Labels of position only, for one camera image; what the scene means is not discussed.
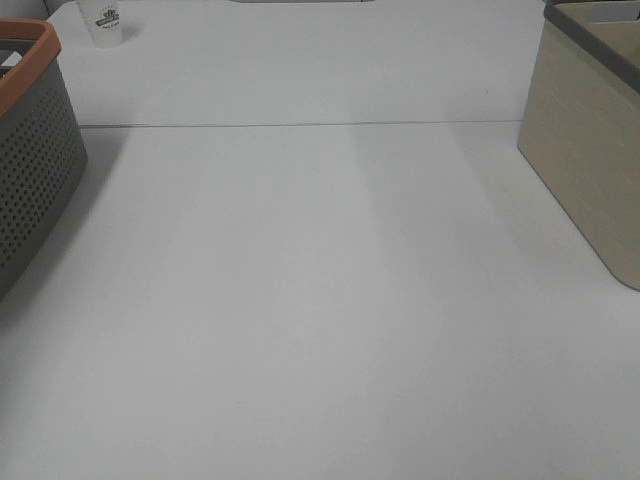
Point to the beige basket with grey rim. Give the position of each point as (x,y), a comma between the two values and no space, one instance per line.
(580,128)

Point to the grey perforated basket orange rim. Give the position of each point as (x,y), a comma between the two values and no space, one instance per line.
(43,156)

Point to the white paper cup green logo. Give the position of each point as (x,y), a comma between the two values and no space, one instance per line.
(102,19)

